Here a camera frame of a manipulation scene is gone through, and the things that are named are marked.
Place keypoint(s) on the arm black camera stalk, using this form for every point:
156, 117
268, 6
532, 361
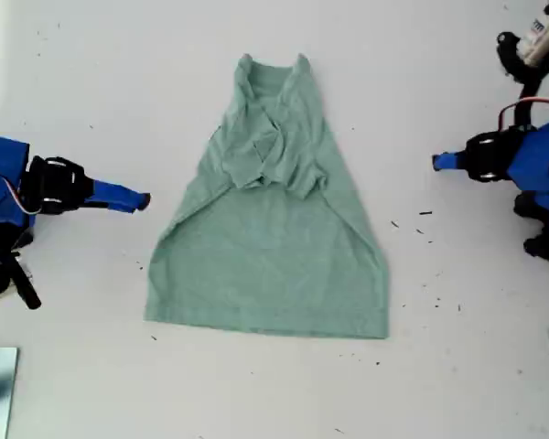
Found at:
530, 91
25, 238

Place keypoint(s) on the green t-shirt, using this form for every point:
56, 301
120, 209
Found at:
265, 265

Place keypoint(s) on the shiny steel plate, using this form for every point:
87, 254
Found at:
2, 398

